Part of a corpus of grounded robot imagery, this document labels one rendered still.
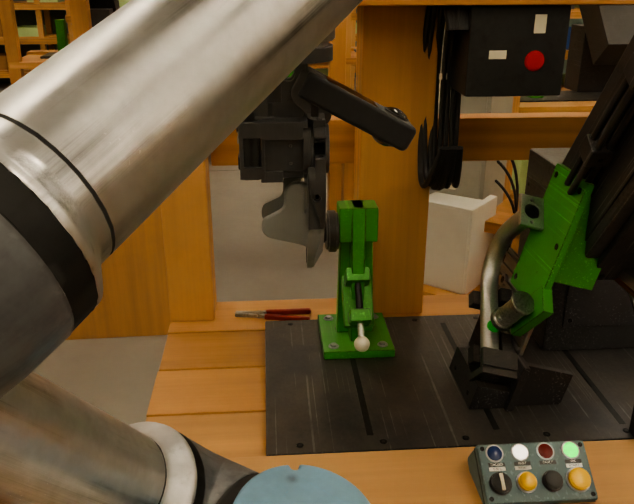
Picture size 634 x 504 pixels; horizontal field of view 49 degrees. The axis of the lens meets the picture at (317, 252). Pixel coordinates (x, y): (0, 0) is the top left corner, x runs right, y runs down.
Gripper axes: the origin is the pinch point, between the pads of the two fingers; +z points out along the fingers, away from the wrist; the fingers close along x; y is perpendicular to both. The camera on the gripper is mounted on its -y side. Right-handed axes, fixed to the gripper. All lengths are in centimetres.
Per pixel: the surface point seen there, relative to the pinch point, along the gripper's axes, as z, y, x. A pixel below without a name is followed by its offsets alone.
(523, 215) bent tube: 10, -35, -36
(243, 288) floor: 129, 19, -271
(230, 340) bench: 41, 13, -57
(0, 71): 104, 366, -945
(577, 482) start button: 36, -35, -6
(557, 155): 5, -48, -57
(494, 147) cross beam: 8, -42, -74
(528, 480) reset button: 35.7, -28.1, -6.7
